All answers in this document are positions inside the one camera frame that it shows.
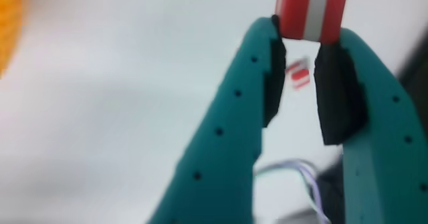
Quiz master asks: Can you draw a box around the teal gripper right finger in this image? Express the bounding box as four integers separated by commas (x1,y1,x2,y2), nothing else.
313,27,428,224

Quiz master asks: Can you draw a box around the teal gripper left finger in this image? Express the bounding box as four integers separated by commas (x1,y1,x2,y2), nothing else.
146,15,288,224

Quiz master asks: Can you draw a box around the red white striped cube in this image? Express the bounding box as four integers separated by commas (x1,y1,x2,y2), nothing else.
274,0,348,45
286,57,312,90

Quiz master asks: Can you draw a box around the orange honeycomb basket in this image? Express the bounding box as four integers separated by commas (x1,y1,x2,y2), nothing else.
0,0,26,80

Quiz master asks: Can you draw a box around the large black object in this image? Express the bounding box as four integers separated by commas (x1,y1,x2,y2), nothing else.
397,29,428,124

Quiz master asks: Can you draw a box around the pale green cable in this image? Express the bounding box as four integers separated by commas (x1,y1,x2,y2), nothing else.
253,158,319,218

